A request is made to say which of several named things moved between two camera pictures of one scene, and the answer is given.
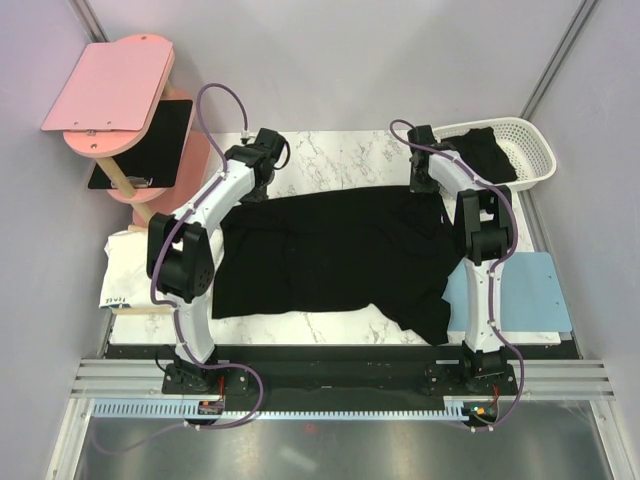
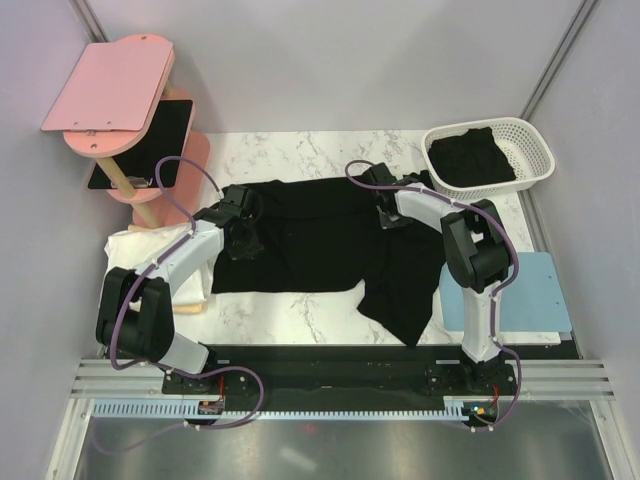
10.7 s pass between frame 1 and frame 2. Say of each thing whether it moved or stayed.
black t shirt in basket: stayed
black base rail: stayed
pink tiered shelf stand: stayed
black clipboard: stayed
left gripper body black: moved
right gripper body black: moved
